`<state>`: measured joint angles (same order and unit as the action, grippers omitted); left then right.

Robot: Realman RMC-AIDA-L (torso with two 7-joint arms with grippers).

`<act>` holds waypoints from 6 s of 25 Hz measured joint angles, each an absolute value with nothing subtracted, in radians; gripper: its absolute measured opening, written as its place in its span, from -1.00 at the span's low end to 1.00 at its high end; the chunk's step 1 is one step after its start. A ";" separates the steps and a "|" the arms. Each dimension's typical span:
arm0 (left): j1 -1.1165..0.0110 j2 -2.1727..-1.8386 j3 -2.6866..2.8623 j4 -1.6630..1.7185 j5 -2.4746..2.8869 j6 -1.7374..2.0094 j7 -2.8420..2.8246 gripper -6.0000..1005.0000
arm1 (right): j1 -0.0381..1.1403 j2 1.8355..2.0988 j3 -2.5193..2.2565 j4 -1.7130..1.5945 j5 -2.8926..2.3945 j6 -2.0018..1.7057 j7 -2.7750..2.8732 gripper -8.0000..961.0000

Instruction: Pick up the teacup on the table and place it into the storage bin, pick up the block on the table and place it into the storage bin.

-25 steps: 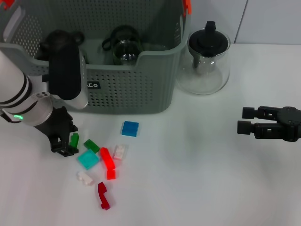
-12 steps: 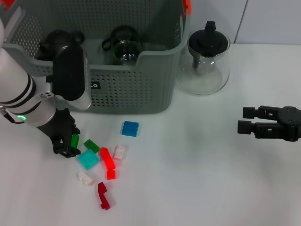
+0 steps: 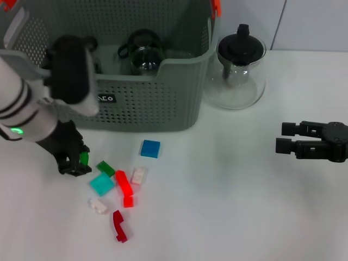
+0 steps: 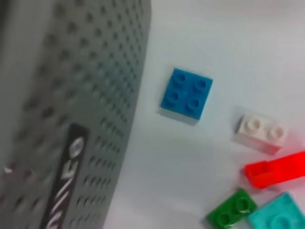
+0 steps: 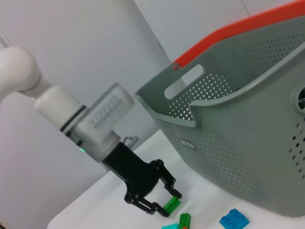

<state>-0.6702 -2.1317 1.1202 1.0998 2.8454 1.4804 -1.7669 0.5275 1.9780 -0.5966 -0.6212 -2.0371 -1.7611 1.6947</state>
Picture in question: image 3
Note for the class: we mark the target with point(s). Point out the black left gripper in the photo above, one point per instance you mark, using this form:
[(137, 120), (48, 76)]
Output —
[(62, 141)]

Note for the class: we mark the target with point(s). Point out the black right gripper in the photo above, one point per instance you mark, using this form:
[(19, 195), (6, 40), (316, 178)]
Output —
[(337, 141)]

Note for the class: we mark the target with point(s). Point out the green toy brick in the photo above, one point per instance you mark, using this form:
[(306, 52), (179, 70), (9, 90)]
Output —
[(84, 159), (106, 168)]

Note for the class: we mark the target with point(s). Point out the teal toy brick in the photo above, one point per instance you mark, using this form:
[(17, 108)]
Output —
[(102, 184)]

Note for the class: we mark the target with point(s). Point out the white toy brick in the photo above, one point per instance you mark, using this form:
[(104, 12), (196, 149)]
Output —
[(138, 176), (98, 205)]

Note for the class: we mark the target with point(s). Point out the dark red curved toy piece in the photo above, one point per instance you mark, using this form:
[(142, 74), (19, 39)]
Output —
[(119, 225)]

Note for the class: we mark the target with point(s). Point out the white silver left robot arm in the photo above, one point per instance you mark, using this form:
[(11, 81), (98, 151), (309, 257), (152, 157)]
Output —
[(16, 103)]

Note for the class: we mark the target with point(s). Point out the grey perforated storage basket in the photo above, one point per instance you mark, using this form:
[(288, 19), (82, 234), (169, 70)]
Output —
[(149, 108)]

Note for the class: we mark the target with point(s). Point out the large red toy brick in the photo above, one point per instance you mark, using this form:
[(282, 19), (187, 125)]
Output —
[(126, 189)]

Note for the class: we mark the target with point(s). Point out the blue square toy brick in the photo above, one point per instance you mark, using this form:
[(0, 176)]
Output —
[(150, 148)]

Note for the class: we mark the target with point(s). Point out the clear glass teapot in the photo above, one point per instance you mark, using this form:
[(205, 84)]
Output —
[(236, 95)]

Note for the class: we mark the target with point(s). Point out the black teapot lid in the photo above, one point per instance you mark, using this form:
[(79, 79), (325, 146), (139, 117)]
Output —
[(239, 47)]

